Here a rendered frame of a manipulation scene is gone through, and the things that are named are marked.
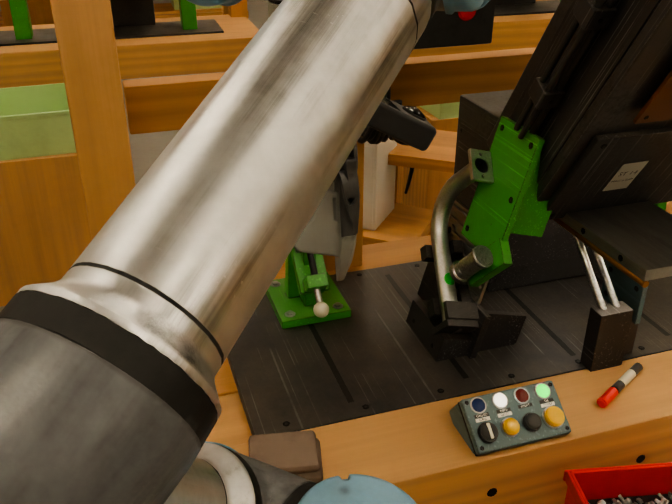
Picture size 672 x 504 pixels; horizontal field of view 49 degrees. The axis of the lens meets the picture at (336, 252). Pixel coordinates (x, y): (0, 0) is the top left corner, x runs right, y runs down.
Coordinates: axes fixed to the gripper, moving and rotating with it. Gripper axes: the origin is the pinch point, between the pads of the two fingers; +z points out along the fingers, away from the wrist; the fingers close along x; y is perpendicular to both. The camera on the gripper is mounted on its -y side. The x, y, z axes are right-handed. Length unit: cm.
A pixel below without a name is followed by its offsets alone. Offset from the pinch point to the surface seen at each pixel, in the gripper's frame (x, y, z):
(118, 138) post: -65, 19, 8
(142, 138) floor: -418, 0, 130
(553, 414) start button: -7, -35, 35
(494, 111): -51, -46, 5
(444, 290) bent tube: -34, -30, 29
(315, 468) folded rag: -8.3, 0.1, 36.9
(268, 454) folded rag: -12.1, 5.6, 36.3
